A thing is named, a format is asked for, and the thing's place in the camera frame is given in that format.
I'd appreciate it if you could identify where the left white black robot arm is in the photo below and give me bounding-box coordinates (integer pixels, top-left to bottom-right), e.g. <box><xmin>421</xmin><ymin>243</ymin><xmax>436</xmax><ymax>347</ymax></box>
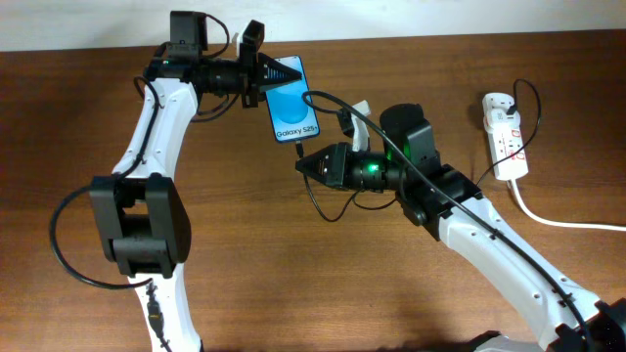
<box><xmin>89</xmin><ymin>11</ymin><xmax>302</xmax><ymax>351</ymax></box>

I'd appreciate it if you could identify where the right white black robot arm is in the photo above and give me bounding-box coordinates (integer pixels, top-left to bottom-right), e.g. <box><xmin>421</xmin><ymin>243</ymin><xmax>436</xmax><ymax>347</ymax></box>
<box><xmin>295</xmin><ymin>104</ymin><xmax>625</xmax><ymax>351</ymax></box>

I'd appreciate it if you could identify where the blue screen Galaxy smartphone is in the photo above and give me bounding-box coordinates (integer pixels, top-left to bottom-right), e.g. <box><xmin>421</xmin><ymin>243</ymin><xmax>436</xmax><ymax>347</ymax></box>
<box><xmin>266</xmin><ymin>56</ymin><xmax>320</xmax><ymax>143</ymax></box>

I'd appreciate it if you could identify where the white power strip cord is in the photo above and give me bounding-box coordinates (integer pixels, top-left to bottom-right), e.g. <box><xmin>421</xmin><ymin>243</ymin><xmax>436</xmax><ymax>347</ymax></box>
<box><xmin>507</xmin><ymin>178</ymin><xmax>626</xmax><ymax>233</ymax></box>

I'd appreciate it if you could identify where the white power strip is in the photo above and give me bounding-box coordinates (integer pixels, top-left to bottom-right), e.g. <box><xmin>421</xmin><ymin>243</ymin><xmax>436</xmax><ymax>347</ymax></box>
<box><xmin>482</xmin><ymin>93</ymin><xmax>528</xmax><ymax>181</ymax></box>

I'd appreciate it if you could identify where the white USB charger adapter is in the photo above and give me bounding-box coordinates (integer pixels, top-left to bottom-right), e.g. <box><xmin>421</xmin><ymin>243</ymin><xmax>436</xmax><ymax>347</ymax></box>
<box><xmin>483</xmin><ymin>101</ymin><xmax>520</xmax><ymax>133</ymax></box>

